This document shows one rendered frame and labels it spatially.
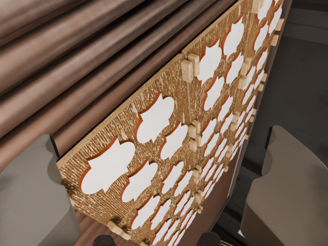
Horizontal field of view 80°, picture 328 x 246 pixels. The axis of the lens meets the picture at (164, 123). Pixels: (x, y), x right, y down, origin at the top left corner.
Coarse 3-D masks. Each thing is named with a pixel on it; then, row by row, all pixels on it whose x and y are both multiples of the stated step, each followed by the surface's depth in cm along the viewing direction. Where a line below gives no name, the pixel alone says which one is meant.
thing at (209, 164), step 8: (232, 128) 122; (224, 136) 120; (216, 144) 114; (224, 144) 125; (216, 152) 117; (224, 152) 136; (208, 160) 111; (216, 160) 132; (208, 168) 119; (200, 176) 104; (208, 176) 129; (200, 184) 124; (200, 192) 125
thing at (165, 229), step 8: (192, 184) 109; (184, 192) 103; (192, 192) 117; (176, 200) 97; (184, 200) 106; (192, 200) 121; (176, 208) 100; (184, 208) 114; (168, 216) 98; (176, 216) 111; (160, 224) 93; (168, 224) 101; (176, 224) 114; (160, 232) 95; (168, 232) 108; (152, 240) 93; (160, 240) 105
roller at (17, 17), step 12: (0, 0) 21; (12, 0) 22; (24, 0) 22; (36, 0) 23; (48, 0) 24; (60, 0) 25; (72, 0) 27; (0, 12) 21; (12, 12) 22; (24, 12) 23; (36, 12) 24; (48, 12) 25; (0, 24) 21; (12, 24) 22; (24, 24) 24; (0, 36) 22
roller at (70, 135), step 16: (224, 0) 57; (208, 16) 54; (192, 32) 51; (160, 48) 46; (176, 48) 48; (144, 64) 43; (160, 64) 46; (128, 80) 41; (144, 80) 44; (112, 96) 39; (80, 112) 37; (96, 112) 37; (64, 128) 35; (80, 128) 36; (64, 144) 34
